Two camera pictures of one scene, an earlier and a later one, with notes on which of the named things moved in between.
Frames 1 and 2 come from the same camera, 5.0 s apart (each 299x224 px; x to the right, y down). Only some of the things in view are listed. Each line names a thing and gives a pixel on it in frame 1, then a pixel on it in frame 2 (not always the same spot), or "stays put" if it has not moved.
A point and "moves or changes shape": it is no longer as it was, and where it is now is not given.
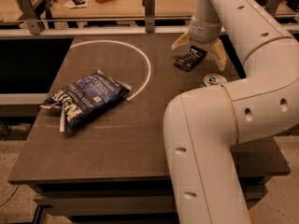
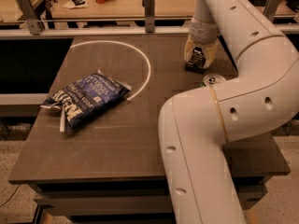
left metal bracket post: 32,21 stays put
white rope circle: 133,49 stays put
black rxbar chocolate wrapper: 191,59 moves or changes shape
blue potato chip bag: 87,97 stays put
